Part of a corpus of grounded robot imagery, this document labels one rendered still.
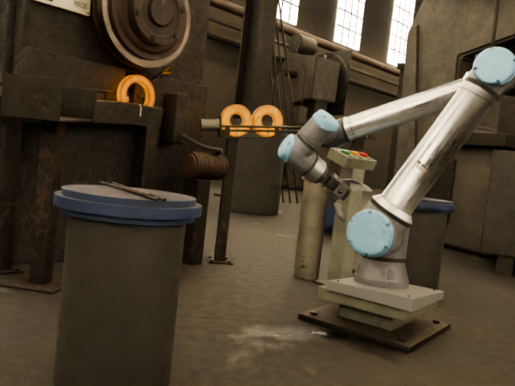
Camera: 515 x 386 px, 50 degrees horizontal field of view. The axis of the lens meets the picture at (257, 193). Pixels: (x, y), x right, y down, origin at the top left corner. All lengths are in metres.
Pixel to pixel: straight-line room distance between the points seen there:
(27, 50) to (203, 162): 0.87
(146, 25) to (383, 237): 1.37
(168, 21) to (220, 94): 8.71
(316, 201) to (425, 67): 2.46
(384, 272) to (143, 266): 0.98
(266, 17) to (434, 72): 2.83
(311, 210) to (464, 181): 2.04
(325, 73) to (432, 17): 5.84
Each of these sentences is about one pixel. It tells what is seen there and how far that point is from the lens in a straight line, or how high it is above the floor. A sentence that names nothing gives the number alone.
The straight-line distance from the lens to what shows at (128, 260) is 1.14.
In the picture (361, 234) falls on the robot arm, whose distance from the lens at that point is 1.73.
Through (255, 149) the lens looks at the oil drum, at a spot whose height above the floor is 0.61.
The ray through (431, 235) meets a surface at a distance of 2.65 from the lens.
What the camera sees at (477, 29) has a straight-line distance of 4.54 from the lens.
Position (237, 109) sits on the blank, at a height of 0.76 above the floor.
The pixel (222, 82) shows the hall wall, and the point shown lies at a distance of 11.24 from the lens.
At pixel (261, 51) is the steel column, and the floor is 1.81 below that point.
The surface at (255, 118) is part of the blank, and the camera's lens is 2.72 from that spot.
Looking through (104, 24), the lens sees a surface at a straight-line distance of 2.45.
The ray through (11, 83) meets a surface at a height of 0.69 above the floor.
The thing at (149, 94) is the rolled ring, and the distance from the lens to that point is 2.58.
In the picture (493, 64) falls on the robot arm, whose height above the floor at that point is 0.88.
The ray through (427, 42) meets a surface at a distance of 4.81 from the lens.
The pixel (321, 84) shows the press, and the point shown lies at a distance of 10.43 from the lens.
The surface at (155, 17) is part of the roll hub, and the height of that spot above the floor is 1.08.
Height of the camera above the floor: 0.54
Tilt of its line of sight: 4 degrees down
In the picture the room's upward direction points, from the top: 6 degrees clockwise
